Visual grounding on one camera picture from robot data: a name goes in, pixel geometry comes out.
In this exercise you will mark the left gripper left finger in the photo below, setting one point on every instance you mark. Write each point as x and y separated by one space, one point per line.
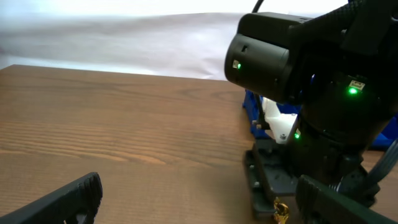
62 205

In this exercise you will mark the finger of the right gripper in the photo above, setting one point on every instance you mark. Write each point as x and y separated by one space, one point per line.
267 174

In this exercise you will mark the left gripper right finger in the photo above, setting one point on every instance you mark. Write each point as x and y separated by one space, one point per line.
326 205

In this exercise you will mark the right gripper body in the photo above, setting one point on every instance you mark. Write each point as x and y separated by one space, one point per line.
326 158

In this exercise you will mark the gold candy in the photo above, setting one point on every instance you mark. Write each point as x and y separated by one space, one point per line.
280 213

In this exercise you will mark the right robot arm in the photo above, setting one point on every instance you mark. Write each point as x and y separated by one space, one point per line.
264 62

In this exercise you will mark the blue tray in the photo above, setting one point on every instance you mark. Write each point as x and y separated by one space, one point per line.
250 109

